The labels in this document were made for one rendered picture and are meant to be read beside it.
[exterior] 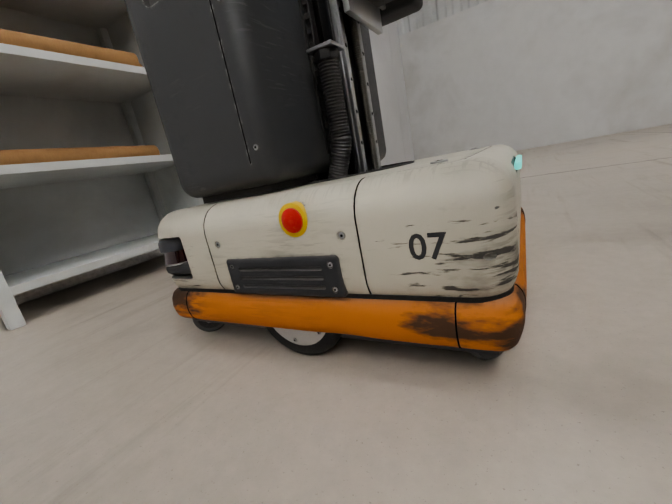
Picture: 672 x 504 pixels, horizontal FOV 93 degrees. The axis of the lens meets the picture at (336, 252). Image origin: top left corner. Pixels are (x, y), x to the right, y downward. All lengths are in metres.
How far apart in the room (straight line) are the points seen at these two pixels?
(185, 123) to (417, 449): 0.60
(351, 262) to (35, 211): 1.70
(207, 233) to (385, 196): 0.34
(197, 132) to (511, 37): 6.39
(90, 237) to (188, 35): 1.52
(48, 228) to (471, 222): 1.85
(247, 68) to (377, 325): 0.42
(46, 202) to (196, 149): 1.40
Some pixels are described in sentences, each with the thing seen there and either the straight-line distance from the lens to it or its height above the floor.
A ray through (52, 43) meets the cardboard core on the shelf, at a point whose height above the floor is 0.94.
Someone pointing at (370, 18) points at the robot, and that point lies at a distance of 0.78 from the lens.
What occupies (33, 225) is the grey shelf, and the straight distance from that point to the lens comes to 1.96.
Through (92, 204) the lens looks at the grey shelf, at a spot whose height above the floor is 0.36.
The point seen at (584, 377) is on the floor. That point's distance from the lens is 0.52.
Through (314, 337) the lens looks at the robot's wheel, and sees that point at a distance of 0.55.
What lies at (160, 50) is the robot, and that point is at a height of 0.54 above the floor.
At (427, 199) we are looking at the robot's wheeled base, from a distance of 0.38.
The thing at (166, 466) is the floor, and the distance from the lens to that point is 0.50.
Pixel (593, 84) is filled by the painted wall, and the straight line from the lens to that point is 6.72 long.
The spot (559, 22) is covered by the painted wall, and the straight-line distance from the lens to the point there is 6.82.
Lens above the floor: 0.30
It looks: 14 degrees down
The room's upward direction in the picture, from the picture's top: 11 degrees counter-clockwise
